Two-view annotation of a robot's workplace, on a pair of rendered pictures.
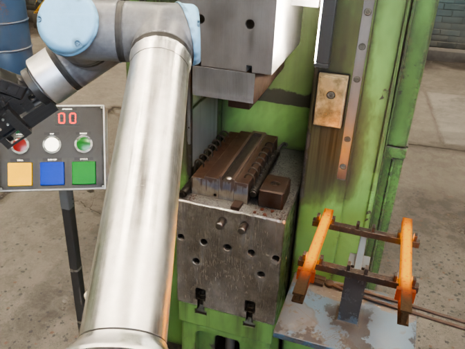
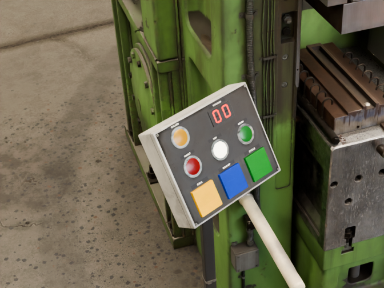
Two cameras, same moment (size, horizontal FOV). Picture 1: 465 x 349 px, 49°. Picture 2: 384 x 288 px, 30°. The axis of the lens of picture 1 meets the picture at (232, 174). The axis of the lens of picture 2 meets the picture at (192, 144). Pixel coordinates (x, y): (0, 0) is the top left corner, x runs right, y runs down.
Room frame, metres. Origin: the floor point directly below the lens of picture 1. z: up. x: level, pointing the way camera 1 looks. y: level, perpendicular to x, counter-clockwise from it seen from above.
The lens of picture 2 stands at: (0.23, 1.47, 2.27)
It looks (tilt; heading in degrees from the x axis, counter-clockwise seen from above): 37 degrees down; 328
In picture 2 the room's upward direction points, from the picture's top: 4 degrees counter-clockwise
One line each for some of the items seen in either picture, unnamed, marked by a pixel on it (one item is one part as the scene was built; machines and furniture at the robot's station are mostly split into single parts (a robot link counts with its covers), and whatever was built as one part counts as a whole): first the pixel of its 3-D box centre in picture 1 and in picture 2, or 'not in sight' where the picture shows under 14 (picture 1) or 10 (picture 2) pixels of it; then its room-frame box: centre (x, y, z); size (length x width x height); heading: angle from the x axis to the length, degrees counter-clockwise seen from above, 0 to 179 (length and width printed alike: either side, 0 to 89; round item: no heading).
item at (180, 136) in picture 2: not in sight; (180, 137); (1.53, 0.70, 1.16); 0.05 x 0.03 x 0.04; 73
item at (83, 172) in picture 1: (84, 172); (257, 164); (1.47, 0.49, 1.01); 0.07 x 0.05 x 0.07; 98
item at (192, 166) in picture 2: (19, 145); (192, 166); (1.48, 0.69, 1.09); 0.05 x 0.03 x 0.04; 73
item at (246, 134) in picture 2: (83, 143); (246, 134); (1.51, 0.49, 1.09); 0.05 x 0.03 x 0.04; 73
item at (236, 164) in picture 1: (244, 154); (340, 74); (1.69, -0.04, 0.99); 0.42 x 0.05 x 0.01; 163
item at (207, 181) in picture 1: (237, 161); (332, 84); (1.70, -0.02, 0.96); 0.42 x 0.20 x 0.09; 163
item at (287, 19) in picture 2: not in sight; (287, 26); (1.70, 0.19, 1.24); 0.03 x 0.03 x 0.07; 73
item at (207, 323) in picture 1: (243, 310); (332, 234); (1.69, -0.07, 0.23); 0.55 x 0.37 x 0.47; 163
